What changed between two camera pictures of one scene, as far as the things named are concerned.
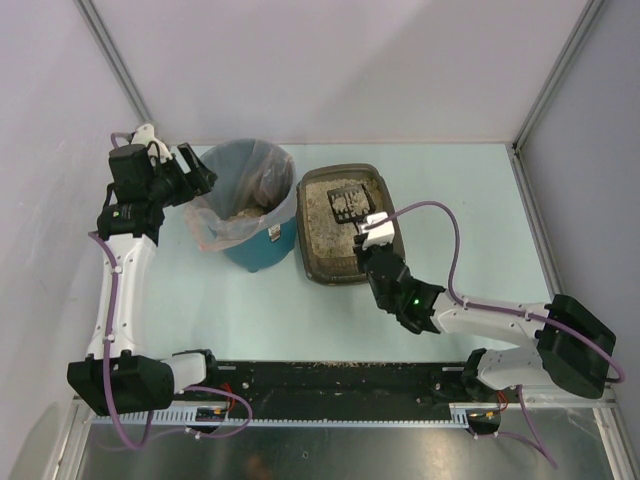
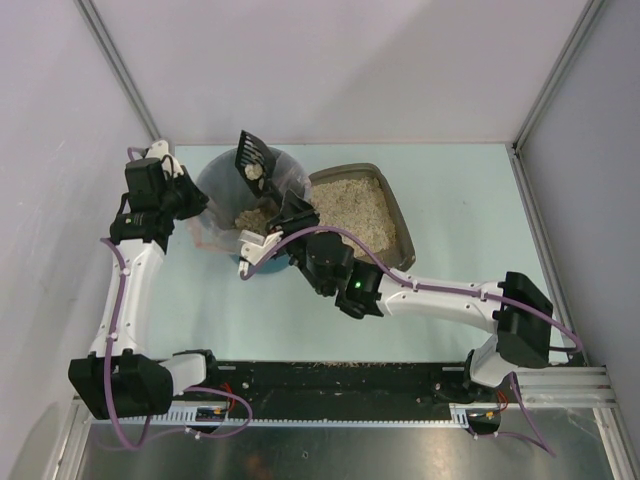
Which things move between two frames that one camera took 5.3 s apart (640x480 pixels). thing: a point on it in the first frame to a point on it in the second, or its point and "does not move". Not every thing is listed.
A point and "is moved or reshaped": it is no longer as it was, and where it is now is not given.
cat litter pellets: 329,237 does not move
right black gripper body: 368,251 to 293,217
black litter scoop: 350,204 to 254,162
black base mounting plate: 338,385 does not move
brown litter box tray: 327,245 is moved or reshaped
